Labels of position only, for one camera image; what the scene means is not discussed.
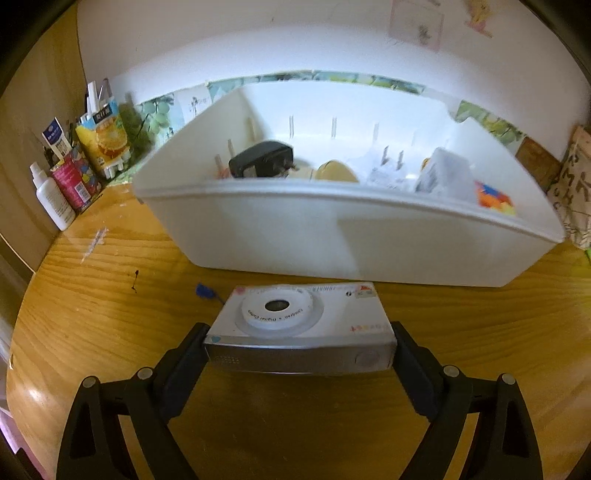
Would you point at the clear card case with stickers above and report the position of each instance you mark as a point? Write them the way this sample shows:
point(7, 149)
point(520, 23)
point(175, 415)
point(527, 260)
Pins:
point(445, 173)

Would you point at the white spray bottle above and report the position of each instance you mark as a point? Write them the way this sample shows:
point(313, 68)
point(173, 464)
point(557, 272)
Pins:
point(55, 203)

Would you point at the blue white packet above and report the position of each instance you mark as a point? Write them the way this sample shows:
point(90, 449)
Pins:
point(57, 138)

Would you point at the red can pen holder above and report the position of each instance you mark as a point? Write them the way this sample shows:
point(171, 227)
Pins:
point(76, 184)

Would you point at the clear adhesive wall hook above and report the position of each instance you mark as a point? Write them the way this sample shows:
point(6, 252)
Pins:
point(415, 25)

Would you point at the grape print paper sheet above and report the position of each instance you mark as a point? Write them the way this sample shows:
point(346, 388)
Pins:
point(157, 115)

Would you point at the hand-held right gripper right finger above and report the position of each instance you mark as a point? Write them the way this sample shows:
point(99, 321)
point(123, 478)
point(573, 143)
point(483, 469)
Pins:
point(415, 369)

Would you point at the green tissue box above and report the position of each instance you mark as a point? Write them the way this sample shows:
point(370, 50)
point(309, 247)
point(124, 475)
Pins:
point(588, 256)

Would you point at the black power adapter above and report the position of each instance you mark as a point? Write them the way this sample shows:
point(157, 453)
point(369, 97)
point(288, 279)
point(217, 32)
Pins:
point(258, 159)

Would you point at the white power adapter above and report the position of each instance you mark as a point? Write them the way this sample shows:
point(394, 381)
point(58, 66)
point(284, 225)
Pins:
point(386, 156)

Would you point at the yellow duck wall hook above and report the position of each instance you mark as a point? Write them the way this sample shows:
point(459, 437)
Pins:
point(480, 16)

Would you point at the letter print fabric bag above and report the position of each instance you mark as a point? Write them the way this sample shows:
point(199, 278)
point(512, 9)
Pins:
point(575, 184)

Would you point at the gold round compact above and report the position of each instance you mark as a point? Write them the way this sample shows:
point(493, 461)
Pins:
point(339, 171)

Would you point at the brown cardboard sheet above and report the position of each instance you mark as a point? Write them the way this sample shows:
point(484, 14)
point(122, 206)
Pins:
point(538, 161)

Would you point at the yellow juice carton pen holder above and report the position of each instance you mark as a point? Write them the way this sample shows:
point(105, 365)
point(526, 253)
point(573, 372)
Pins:
point(104, 138)

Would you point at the white compact digital camera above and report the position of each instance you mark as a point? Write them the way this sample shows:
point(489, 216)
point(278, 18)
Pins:
point(295, 350)

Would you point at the colourful puzzle cube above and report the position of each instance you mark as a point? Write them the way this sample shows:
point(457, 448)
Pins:
point(496, 201)

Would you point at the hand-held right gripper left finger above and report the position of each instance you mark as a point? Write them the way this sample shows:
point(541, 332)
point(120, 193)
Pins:
point(184, 364)

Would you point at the white plastic storage bin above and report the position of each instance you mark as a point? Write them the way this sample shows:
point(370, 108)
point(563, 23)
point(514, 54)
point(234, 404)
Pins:
point(346, 240)

